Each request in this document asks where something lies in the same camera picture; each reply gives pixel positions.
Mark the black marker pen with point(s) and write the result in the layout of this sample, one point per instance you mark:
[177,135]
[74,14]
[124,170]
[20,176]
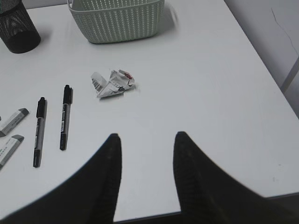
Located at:
[40,126]
[67,101]

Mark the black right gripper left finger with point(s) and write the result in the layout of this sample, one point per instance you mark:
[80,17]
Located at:
[87,197]

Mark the grey white eraser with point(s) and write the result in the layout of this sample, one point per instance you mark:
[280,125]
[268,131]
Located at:
[13,121]
[9,148]

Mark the light green plastic basket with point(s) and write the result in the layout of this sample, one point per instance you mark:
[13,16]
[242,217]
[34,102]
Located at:
[110,21]

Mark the waste paper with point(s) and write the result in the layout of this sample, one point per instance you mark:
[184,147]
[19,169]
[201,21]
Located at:
[119,81]

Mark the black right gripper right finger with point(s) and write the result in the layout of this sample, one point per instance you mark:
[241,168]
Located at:
[208,195]

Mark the black mesh pen holder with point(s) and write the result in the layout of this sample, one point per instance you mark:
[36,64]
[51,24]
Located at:
[17,30]

